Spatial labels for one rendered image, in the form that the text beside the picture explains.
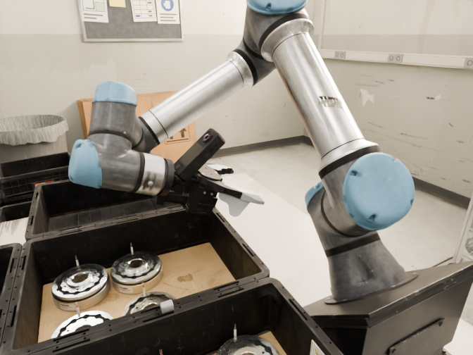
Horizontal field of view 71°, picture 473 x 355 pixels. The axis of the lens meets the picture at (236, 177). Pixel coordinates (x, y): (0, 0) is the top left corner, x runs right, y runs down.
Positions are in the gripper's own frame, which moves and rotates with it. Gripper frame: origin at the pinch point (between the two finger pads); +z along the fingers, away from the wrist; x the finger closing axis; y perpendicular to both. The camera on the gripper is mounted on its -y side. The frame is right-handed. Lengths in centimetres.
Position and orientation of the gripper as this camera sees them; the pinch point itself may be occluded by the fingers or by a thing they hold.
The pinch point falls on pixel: (249, 183)
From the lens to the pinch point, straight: 73.1
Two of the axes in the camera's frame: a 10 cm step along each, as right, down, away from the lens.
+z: 8.3, 1.7, 5.4
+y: -3.6, 8.9, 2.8
